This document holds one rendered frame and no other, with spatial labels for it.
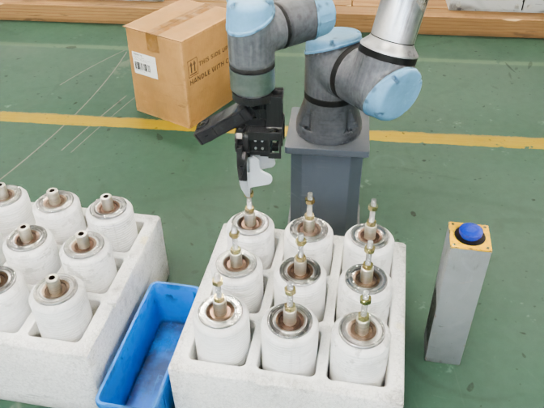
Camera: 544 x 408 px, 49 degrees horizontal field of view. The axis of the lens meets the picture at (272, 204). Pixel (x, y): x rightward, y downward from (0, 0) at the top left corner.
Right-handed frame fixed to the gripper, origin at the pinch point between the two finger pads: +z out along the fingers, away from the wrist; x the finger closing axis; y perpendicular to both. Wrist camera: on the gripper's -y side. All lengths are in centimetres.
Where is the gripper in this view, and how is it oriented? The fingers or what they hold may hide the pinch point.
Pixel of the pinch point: (245, 184)
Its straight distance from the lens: 113.9
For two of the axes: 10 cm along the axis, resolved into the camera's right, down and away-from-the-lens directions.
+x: 1.1, -6.1, 7.9
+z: 0.2, 7.9, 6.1
